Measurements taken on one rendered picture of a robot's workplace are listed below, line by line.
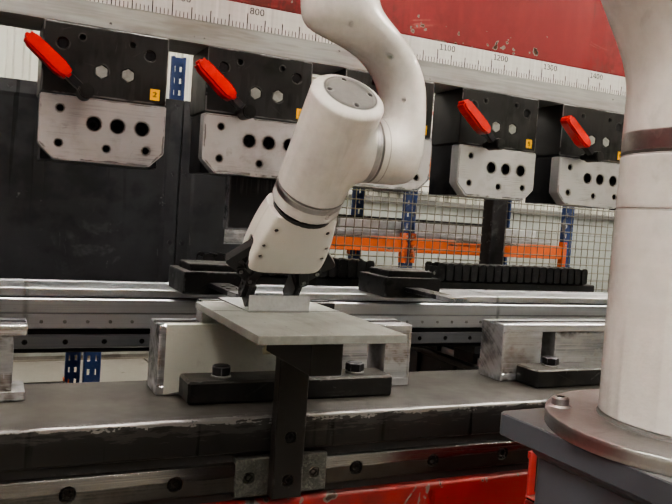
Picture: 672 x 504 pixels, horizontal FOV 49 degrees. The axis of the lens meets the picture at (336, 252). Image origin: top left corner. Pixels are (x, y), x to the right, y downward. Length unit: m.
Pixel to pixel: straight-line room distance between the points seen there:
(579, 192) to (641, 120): 0.81
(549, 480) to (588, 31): 0.94
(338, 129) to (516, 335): 0.61
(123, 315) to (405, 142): 0.61
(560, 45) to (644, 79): 0.80
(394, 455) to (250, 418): 0.22
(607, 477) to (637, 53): 0.26
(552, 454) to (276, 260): 0.50
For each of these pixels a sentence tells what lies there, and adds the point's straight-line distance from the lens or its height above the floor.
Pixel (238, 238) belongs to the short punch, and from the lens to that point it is 1.05.
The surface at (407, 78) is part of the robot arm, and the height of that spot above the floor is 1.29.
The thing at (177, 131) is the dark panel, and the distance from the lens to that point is 1.54.
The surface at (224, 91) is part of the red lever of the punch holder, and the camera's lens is 0.97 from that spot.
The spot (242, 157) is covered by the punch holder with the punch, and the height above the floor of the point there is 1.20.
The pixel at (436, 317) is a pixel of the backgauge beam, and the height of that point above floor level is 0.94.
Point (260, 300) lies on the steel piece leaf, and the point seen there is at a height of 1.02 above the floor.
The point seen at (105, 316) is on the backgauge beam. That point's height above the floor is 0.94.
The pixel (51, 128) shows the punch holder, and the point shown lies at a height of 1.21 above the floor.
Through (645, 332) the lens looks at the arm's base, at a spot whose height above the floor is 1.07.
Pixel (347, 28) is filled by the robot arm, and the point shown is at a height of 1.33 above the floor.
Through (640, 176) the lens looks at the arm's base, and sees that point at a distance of 0.50.
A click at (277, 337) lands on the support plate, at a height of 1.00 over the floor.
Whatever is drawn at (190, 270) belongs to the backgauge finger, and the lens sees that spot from 1.23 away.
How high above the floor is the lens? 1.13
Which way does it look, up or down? 3 degrees down
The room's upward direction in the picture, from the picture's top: 4 degrees clockwise
